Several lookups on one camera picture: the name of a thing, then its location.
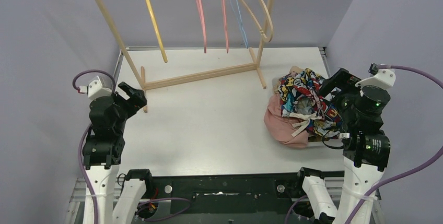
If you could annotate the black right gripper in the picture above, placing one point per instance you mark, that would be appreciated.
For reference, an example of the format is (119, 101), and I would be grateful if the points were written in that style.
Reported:
(343, 79)

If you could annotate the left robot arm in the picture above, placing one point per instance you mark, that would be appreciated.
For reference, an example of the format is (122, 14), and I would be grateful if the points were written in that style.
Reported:
(102, 151)

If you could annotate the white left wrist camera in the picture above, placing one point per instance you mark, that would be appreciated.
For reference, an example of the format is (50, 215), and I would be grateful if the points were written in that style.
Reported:
(96, 88)

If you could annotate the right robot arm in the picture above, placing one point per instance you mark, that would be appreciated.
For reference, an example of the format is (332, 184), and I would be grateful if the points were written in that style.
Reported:
(366, 148)

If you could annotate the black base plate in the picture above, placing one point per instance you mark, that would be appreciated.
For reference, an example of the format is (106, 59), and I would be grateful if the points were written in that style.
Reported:
(228, 194)

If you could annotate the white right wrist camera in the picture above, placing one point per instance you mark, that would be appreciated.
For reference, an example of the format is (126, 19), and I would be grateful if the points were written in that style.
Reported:
(382, 78)

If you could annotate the blue hanger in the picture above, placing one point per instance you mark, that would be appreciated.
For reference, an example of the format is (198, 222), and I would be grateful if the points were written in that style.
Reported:
(237, 12)

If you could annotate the pink shorts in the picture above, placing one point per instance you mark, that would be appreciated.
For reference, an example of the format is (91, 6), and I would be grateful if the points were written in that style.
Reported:
(282, 129)

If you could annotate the yellow hanger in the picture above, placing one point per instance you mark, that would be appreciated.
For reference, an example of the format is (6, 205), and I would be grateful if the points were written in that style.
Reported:
(156, 30)

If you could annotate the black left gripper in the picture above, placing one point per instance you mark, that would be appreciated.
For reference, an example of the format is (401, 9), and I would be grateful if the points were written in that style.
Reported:
(130, 98)

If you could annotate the beige shorts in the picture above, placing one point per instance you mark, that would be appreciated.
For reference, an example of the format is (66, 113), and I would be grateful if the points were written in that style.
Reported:
(276, 80)

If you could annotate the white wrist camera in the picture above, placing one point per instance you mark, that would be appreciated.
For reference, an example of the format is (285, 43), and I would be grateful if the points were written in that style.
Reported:
(382, 78)
(96, 88)

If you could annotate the wooden clothes rack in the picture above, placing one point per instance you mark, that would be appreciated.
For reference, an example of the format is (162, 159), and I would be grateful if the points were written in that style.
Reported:
(266, 35)

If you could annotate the colourful comic print shorts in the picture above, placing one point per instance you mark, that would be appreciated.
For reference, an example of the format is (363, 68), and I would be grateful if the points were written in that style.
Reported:
(299, 98)

